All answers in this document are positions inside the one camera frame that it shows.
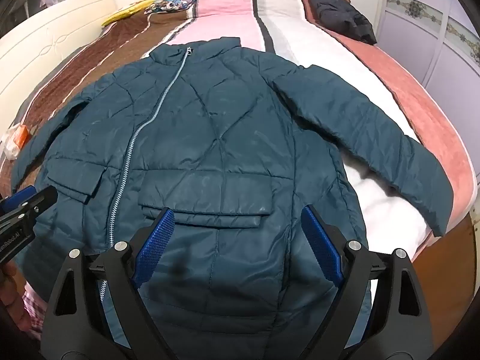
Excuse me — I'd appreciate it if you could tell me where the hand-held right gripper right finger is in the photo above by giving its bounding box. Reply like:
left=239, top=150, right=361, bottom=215
left=300, top=204, right=434, bottom=360

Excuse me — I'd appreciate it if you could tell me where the white plastic bag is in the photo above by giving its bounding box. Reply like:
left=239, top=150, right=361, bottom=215
left=0, top=134, right=20, bottom=160

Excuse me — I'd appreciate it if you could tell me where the colourful printed pillow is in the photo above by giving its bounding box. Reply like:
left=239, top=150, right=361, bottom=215
left=144, top=0, right=211, bottom=15

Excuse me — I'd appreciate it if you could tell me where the striped fleece blanket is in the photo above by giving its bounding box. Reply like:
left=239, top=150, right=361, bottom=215
left=0, top=0, right=478, bottom=267

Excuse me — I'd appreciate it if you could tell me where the yellow pillow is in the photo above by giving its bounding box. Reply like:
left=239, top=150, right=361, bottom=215
left=102, top=0, right=156, bottom=27

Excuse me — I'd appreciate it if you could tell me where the teal quilted puffer jacket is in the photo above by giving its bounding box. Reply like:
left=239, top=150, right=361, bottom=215
left=10, top=37, right=449, bottom=360

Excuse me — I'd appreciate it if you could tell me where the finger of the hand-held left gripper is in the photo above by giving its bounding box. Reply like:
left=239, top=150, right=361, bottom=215
left=0, top=186, right=59, bottom=221

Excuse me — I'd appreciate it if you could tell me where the cream bed headboard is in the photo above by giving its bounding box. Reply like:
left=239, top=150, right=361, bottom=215
left=0, top=0, right=118, bottom=130

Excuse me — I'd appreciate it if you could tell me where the orange packet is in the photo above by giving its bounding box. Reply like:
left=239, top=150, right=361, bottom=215
left=9, top=125, right=31, bottom=148

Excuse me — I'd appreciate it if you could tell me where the black folded jacket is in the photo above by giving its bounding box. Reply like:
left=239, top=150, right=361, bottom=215
left=307, top=0, right=377, bottom=45

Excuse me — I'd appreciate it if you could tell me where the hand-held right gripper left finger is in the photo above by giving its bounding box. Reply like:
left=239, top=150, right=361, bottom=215
left=40, top=208, right=177, bottom=360

